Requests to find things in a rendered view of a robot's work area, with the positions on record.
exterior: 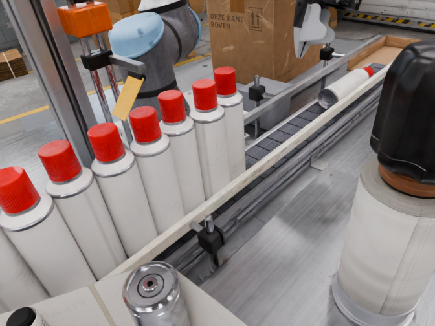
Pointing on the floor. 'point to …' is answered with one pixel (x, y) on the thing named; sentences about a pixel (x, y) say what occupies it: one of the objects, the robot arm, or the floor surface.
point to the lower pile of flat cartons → (11, 65)
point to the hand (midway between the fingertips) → (297, 50)
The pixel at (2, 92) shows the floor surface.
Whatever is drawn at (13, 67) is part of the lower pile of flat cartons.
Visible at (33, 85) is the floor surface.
